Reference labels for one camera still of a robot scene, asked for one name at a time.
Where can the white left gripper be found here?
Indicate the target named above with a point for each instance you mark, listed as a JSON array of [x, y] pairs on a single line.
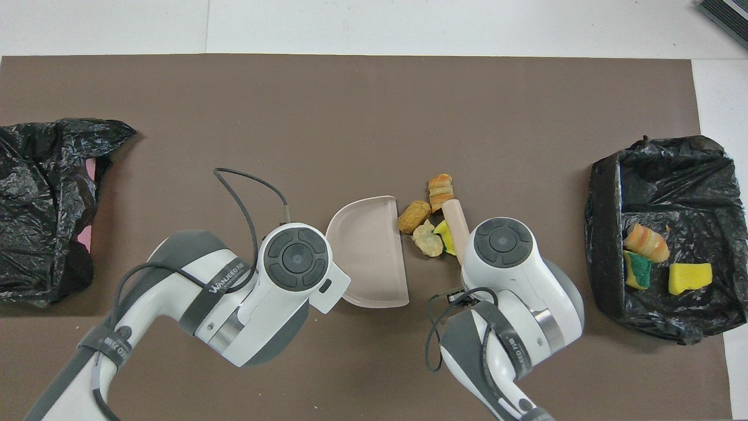
[[340, 282]]

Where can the beige plastic dustpan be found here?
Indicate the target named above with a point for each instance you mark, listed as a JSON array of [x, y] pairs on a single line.
[[371, 257]]

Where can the pale bread piece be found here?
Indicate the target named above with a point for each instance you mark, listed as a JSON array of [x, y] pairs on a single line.
[[428, 240]]

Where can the brown oval bread roll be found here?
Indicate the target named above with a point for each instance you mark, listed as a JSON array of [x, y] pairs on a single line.
[[414, 217]]

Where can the yellow green sponge piece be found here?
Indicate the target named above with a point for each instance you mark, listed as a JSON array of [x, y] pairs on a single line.
[[446, 242]]

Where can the beige hand brush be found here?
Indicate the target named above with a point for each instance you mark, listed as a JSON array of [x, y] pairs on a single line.
[[456, 225]]

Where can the golden croissant bread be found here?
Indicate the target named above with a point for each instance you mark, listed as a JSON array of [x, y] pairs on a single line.
[[440, 193]]

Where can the striped croissant bread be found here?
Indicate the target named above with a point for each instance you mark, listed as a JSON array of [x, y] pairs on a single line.
[[646, 242]]

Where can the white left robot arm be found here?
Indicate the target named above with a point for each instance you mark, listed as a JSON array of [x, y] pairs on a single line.
[[296, 257]]

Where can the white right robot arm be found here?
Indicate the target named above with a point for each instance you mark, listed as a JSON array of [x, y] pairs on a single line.
[[502, 242]]

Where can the pink plastic bin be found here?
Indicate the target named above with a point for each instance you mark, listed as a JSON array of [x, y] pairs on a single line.
[[86, 237]]

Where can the bin lined with black bag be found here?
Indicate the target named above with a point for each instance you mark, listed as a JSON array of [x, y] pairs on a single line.
[[608, 263]]

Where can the crumpled black trash bag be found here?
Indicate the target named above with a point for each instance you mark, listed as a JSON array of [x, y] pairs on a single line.
[[35, 269]]

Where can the brown table mat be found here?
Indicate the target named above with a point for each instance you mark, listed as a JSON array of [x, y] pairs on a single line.
[[409, 105]]

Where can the grey ribbed device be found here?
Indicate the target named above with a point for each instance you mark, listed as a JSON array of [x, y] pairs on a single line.
[[730, 14]]

